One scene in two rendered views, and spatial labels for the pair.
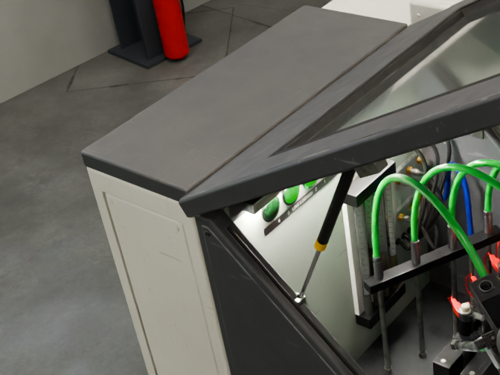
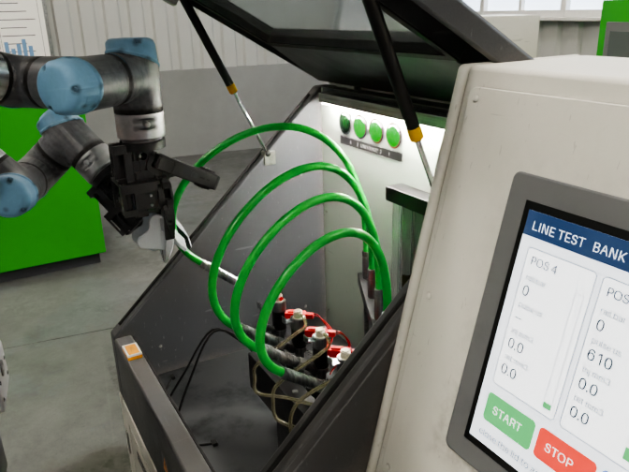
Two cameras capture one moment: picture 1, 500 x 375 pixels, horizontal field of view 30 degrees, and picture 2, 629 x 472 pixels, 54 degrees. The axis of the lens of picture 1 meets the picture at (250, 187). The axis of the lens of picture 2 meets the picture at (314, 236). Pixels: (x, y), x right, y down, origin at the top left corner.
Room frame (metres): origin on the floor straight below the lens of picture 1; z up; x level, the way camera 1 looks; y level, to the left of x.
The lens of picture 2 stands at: (1.69, -1.38, 1.62)
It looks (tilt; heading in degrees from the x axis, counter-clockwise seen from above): 20 degrees down; 105
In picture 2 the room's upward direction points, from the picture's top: 2 degrees counter-clockwise
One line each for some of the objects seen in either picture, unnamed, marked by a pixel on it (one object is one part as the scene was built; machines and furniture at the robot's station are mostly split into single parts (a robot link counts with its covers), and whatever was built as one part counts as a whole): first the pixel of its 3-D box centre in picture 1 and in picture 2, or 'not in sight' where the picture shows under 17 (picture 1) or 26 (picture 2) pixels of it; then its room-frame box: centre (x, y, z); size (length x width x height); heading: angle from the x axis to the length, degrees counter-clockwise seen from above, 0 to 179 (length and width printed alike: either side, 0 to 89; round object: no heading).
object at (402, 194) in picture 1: (412, 170); not in sight; (1.69, -0.36, 1.21); 0.13 x 0.03 x 0.31; 134
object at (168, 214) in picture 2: not in sight; (165, 213); (1.20, -0.50, 1.31); 0.05 x 0.02 x 0.09; 134
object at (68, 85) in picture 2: not in sight; (76, 83); (1.13, -0.59, 1.53); 0.11 x 0.11 x 0.08; 79
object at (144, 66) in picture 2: not in sight; (133, 75); (1.17, -0.50, 1.53); 0.09 x 0.08 x 0.11; 79
